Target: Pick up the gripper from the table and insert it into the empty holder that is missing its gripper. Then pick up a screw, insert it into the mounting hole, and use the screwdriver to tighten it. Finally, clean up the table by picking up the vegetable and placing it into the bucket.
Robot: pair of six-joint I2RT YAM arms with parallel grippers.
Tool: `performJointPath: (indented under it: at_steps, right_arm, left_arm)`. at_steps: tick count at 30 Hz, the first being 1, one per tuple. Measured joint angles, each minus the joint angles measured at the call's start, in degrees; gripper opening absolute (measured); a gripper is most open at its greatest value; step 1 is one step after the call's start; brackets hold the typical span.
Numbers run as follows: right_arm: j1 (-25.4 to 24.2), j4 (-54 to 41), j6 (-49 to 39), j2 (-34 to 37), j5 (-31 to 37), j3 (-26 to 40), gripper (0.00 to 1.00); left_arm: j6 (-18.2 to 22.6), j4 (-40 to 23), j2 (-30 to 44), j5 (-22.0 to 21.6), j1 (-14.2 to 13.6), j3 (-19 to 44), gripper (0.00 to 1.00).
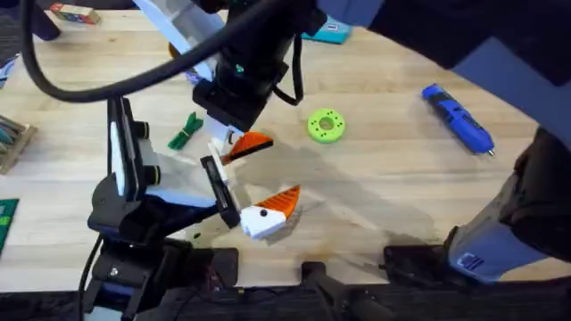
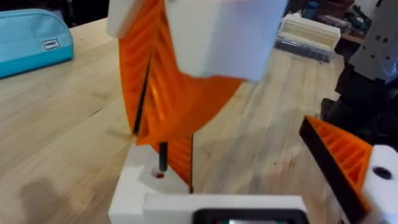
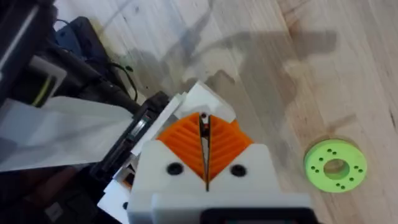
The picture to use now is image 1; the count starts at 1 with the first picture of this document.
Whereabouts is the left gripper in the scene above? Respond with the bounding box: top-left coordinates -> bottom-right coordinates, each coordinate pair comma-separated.
87,137 -> 302,246

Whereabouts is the orange ribbed wedge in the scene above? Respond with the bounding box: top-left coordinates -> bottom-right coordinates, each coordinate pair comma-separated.
220,131 -> 275,165

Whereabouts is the green toy vegetable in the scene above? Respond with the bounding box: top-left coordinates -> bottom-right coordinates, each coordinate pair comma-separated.
167,111 -> 205,152

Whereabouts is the blue electric screwdriver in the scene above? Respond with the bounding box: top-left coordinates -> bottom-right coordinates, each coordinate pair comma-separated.
420,83 -> 497,158

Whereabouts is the green disc with holes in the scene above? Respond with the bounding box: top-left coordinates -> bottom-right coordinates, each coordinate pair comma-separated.
306,107 -> 347,144

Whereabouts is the teal box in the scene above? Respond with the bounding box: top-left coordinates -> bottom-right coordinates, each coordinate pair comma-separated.
301,15 -> 354,45

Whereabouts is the colourful toy block box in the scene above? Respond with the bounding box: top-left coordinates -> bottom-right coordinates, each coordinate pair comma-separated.
48,2 -> 103,26

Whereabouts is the wooden tray with tools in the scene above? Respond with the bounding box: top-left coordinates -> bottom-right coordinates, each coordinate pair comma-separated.
0,114 -> 38,176

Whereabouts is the green board with blocks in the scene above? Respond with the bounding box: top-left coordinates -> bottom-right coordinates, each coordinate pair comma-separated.
0,198 -> 21,258

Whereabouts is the thin black cable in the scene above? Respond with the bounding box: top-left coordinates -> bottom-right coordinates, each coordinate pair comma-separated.
272,34 -> 305,107

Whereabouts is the thick black cable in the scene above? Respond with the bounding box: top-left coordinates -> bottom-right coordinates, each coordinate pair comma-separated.
19,0 -> 313,104

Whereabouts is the black rail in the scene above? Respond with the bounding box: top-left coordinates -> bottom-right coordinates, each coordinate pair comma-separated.
0,260 -> 571,321

